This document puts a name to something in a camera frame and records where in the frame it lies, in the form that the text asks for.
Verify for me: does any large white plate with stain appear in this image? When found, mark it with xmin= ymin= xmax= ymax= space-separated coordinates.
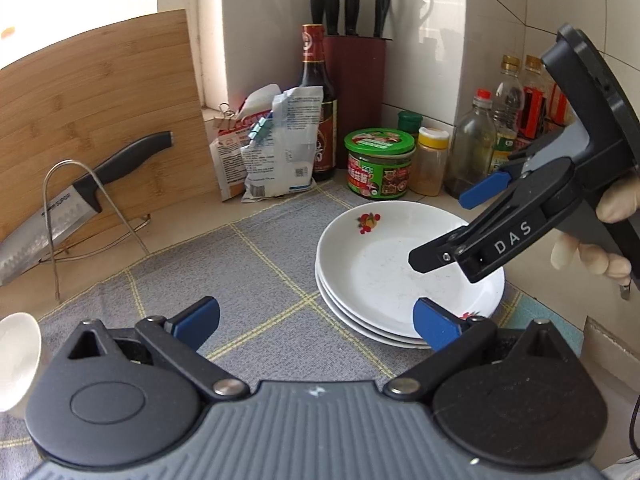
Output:
xmin=314 ymin=263 xmax=432 ymax=347

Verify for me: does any white fruit-print plate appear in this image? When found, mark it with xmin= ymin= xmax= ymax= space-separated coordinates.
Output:
xmin=316 ymin=200 xmax=506 ymax=338

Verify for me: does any small white plate brown stain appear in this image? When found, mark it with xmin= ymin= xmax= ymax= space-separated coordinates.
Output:
xmin=316 ymin=278 xmax=431 ymax=350

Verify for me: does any white bowl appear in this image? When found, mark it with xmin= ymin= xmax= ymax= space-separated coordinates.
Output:
xmin=0 ymin=312 xmax=43 ymax=419

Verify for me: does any right hand white glove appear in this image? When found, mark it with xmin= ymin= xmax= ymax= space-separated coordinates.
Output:
xmin=549 ymin=171 xmax=640 ymax=281

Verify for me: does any glass oil bottle red cap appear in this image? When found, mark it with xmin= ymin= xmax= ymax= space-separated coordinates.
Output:
xmin=444 ymin=89 xmax=497 ymax=198

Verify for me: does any yellow lid spice jar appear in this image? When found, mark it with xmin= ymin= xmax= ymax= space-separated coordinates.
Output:
xmin=409 ymin=127 xmax=450 ymax=196

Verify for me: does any yellow lid bottle back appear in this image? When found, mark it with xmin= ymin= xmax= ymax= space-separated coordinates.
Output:
xmin=490 ymin=54 xmax=524 ymax=171

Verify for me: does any green lid sauce jar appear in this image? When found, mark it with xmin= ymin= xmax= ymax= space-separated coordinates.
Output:
xmin=344 ymin=128 xmax=416 ymax=200

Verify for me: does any white plastic food bag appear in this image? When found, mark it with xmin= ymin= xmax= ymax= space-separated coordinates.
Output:
xmin=241 ymin=87 xmax=317 ymax=203

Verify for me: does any dark red knife block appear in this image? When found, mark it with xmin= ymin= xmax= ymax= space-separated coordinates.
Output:
xmin=310 ymin=0 xmax=390 ymax=169

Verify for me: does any red snack bag with clip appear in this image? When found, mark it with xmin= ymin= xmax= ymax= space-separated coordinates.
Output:
xmin=209 ymin=84 xmax=281 ymax=202

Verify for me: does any dark soy sauce bottle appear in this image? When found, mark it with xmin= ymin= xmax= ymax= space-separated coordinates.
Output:
xmin=300 ymin=24 xmax=337 ymax=181

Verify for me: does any bamboo cutting board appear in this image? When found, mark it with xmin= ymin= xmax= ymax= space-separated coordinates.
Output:
xmin=1 ymin=10 xmax=217 ymax=240

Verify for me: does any metal wire rack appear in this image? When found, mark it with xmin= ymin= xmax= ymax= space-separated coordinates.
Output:
xmin=42 ymin=158 xmax=151 ymax=304

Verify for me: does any kitchen knife black handle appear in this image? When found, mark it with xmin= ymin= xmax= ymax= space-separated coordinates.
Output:
xmin=1 ymin=131 xmax=172 ymax=285

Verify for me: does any black cable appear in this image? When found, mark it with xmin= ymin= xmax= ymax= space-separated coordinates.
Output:
xmin=627 ymin=393 xmax=640 ymax=463

